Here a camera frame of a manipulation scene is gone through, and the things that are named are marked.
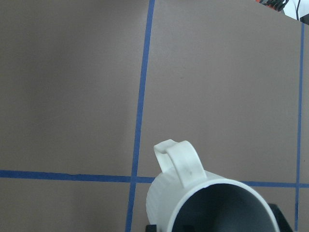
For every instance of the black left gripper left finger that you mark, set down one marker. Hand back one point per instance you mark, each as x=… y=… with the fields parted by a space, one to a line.
x=150 y=228

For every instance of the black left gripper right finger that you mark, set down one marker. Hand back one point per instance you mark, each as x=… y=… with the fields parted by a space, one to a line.
x=282 y=222

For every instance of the white ribbed HOME mug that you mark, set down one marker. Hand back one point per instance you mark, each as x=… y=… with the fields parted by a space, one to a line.
x=186 y=197

